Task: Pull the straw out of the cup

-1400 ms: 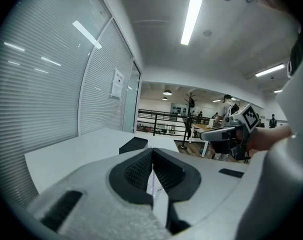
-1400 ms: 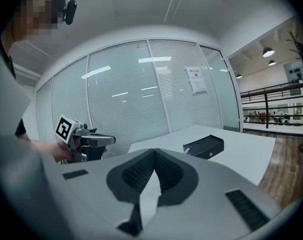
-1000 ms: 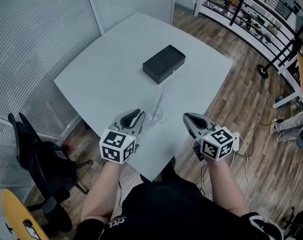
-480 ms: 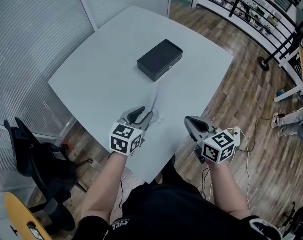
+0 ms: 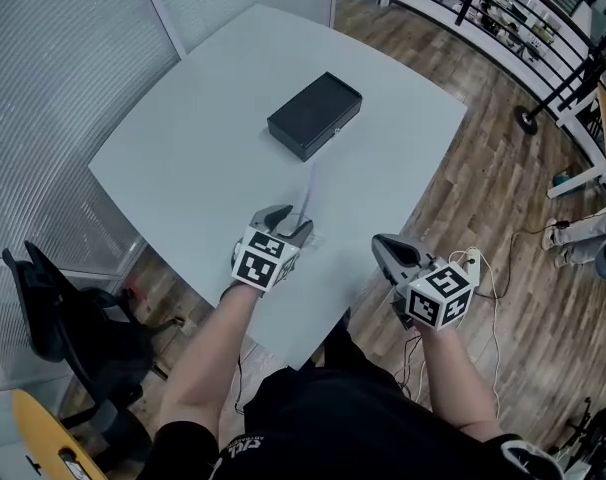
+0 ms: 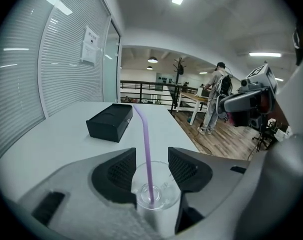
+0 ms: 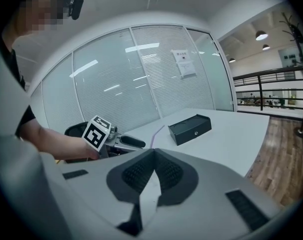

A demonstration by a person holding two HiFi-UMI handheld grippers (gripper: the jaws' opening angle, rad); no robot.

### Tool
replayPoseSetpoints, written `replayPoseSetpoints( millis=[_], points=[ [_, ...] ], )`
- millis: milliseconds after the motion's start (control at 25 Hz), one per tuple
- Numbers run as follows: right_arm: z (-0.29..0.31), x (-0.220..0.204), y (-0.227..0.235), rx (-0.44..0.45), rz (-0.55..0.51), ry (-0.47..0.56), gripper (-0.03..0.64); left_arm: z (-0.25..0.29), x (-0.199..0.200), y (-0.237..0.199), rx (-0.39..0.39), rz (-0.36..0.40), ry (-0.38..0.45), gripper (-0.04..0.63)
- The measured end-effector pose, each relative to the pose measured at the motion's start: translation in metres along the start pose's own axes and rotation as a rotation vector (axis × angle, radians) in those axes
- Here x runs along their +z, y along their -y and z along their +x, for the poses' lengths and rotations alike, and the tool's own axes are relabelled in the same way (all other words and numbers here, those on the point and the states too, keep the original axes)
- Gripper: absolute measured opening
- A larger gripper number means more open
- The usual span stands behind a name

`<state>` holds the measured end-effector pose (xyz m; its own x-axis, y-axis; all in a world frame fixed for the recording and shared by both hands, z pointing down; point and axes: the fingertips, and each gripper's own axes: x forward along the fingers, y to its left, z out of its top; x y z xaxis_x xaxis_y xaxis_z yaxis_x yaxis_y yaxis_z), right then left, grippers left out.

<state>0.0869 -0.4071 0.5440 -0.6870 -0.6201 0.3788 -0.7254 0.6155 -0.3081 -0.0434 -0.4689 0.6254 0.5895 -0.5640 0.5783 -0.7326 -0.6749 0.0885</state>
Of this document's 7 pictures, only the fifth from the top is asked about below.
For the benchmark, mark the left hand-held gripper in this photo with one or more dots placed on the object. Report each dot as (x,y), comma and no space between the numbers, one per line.
(263,265)

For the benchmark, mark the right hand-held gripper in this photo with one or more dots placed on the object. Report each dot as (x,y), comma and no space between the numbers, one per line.
(438,295)

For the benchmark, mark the clear cup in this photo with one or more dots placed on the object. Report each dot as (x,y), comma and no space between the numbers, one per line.
(317,240)

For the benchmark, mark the thin translucent rod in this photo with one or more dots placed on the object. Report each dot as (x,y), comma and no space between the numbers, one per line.
(310,188)

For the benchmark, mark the person's right forearm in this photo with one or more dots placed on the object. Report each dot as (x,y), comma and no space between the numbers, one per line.
(458,383)

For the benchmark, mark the person's left forearm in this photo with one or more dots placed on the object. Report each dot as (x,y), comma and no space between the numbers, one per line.
(203,363)

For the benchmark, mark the white power strip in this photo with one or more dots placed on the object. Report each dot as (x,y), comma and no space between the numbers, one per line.
(470,265)

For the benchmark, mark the white square table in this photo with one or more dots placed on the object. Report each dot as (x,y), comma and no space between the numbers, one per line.
(208,143)

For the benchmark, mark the black rectangular box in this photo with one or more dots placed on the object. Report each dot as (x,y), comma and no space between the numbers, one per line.
(313,113)

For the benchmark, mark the black power adapter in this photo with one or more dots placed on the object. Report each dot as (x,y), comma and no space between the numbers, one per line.
(562,224)

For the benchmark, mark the teal round object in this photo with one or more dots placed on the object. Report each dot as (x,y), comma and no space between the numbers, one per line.
(564,178)

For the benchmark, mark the black coat rack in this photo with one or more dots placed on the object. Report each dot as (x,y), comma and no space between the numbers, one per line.
(527,120)

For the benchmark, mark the person's black shirt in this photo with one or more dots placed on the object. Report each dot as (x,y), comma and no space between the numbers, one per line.
(343,428)

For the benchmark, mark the black office chair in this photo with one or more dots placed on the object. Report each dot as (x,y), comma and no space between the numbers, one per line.
(73,318)

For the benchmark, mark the black metal railing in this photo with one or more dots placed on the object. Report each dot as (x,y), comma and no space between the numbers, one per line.
(543,28)

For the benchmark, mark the black and white card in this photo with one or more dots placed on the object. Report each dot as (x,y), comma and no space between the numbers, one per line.
(73,468)

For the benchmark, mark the round wooden table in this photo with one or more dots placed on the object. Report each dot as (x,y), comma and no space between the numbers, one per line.
(38,433)

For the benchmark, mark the black equipment frame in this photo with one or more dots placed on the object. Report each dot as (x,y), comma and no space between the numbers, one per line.
(600,443)

